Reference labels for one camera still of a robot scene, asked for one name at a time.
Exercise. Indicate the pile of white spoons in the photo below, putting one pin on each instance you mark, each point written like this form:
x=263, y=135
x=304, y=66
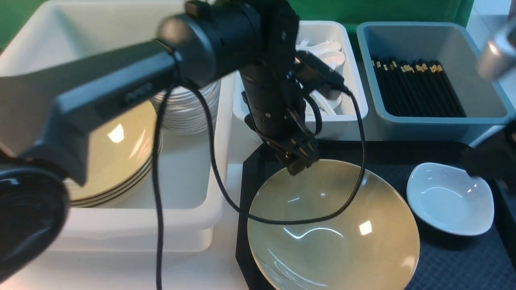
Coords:
x=330, y=53

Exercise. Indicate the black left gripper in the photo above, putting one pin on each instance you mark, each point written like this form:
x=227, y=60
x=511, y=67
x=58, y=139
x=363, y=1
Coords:
x=277, y=111

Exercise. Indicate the large white tub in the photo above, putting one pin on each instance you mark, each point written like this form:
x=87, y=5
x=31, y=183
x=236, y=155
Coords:
x=65, y=30

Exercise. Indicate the small white dish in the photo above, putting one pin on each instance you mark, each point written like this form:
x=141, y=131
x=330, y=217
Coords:
x=449, y=200

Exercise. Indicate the blue-grey chopstick bin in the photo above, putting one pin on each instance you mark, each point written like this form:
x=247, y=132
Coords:
x=484, y=102

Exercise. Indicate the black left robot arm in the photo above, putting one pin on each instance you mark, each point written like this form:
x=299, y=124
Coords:
x=48, y=115

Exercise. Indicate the white spoon bin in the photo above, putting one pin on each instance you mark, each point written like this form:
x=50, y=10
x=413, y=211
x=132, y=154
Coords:
x=343, y=125

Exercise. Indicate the yellow noodle bowl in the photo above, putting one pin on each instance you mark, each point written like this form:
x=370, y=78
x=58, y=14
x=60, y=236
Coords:
x=373, y=245

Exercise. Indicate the pile of black chopsticks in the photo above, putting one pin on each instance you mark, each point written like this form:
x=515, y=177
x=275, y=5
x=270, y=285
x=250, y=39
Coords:
x=419, y=89

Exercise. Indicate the stack of yellow bowls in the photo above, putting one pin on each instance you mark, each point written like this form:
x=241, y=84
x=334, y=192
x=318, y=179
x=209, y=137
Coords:
x=119, y=157

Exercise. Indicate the stack of white dishes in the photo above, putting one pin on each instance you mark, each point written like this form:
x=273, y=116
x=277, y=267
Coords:
x=184, y=113

